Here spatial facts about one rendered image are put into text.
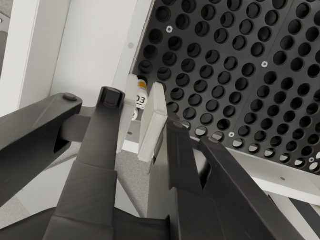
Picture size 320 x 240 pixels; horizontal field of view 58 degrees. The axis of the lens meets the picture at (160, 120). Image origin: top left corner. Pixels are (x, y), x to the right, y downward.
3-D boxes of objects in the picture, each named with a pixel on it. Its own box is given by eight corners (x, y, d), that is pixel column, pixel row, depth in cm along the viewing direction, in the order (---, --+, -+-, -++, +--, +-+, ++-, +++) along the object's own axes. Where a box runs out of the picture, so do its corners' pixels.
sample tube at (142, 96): (145, 93, 26) (145, 110, 21) (131, 89, 25) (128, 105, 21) (149, 80, 25) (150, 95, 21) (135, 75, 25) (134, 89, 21)
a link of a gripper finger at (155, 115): (154, 110, 15) (168, 115, 15) (154, 80, 21) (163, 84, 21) (136, 160, 16) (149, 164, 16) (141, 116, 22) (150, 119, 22)
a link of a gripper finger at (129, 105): (119, 155, 16) (106, 151, 15) (126, 112, 22) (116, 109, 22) (136, 105, 15) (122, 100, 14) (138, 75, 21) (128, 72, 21)
